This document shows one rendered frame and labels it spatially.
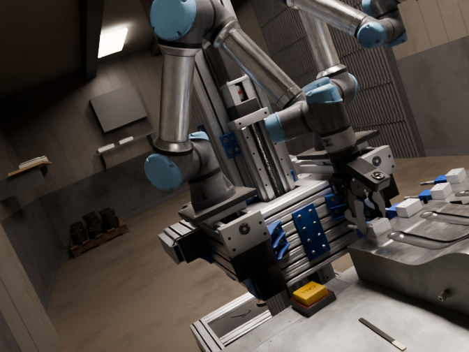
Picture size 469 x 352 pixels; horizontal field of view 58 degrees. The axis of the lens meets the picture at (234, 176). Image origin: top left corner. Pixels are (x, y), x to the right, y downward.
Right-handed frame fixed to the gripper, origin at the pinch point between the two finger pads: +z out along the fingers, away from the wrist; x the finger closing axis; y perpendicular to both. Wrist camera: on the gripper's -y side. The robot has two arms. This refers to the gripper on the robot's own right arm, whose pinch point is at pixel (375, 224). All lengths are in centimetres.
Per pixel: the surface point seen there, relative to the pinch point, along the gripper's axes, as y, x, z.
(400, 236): -6.7, -0.6, 2.5
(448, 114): 223, -287, 47
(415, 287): -16.9, 8.3, 8.0
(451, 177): 7.7, -36.0, 3.6
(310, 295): 1.4, 22.0, 7.2
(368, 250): -5.2, 7.9, 2.0
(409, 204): -1.8, -10.1, -0.8
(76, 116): 821, -16, -139
